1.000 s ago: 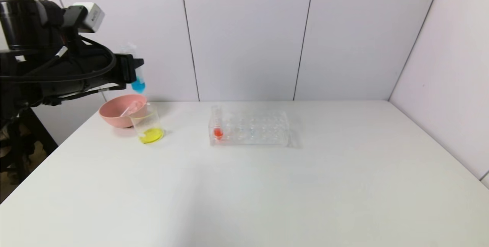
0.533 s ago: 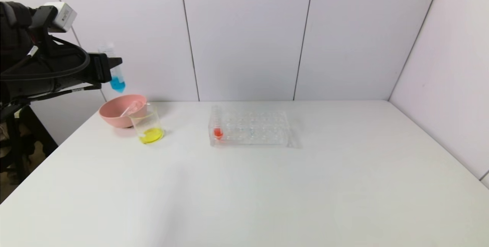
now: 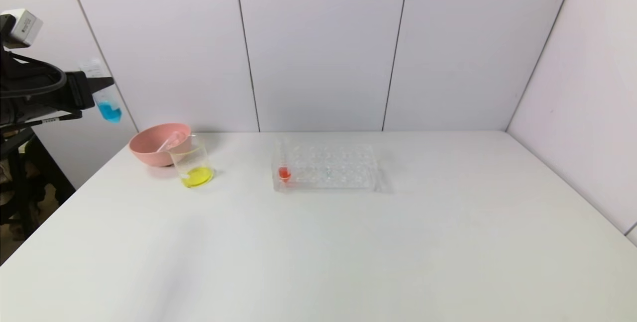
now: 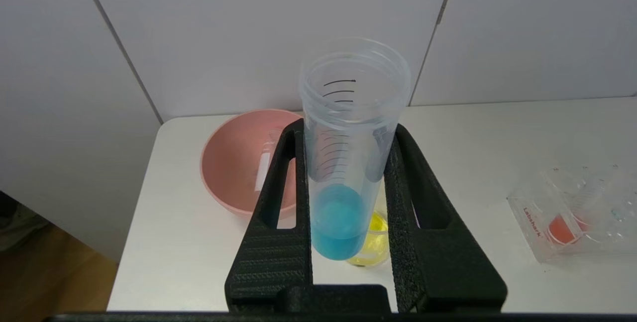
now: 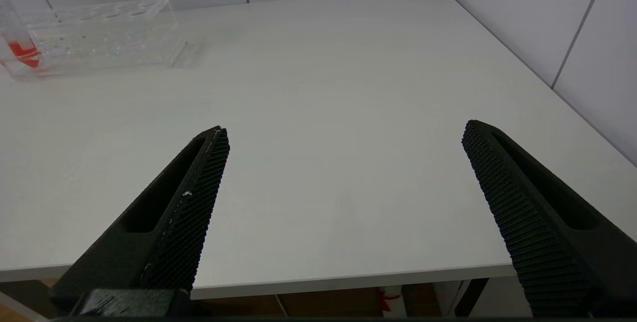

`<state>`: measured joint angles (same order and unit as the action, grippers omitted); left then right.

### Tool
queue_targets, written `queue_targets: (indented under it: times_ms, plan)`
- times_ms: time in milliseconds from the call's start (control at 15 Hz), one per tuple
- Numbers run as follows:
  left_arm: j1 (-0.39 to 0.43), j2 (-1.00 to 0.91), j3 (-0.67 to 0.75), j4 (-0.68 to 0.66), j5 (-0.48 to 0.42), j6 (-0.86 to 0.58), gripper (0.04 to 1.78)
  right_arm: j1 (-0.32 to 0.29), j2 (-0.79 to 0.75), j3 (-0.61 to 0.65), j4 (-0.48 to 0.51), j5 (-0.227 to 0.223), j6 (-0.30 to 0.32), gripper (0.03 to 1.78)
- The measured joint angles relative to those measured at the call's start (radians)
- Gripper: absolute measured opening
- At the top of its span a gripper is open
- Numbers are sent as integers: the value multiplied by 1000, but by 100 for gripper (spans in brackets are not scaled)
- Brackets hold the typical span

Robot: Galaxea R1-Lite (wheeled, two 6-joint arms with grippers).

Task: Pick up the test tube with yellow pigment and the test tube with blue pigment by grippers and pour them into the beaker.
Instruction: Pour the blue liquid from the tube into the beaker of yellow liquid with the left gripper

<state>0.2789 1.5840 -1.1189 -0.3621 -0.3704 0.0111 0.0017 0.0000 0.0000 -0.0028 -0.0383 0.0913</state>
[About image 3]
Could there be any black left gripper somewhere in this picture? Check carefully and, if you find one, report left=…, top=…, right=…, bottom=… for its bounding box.
left=13, top=71, right=114, bottom=115

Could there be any test tube with blue pigment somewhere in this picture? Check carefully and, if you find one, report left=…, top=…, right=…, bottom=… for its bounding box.
left=80, top=59, right=123, bottom=123

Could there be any test tube with yellow pigment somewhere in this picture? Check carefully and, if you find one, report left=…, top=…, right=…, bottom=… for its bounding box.
left=156, top=131, right=187, bottom=153

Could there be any clear glass beaker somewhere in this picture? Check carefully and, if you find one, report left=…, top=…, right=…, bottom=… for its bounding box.
left=166, top=135, right=215, bottom=189

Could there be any test tube with red pigment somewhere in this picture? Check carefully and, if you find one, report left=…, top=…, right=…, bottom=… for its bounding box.
left=275, top=136, right=293, bottom=183

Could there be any clear plastic test tube rack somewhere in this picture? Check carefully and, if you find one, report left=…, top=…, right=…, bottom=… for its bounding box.
left=271, top=137, right=385, bottom=194

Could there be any pink plastic bowl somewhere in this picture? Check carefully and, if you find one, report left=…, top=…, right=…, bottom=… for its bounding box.
left=128, top=122, right=193, bottom=168

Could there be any black camera cable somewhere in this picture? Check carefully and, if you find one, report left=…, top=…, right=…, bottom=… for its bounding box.
left=10, top=52, right=68, bottom=99

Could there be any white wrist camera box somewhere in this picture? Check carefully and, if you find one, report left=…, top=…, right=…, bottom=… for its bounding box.
left=1, top=9, right=43, bottom=48

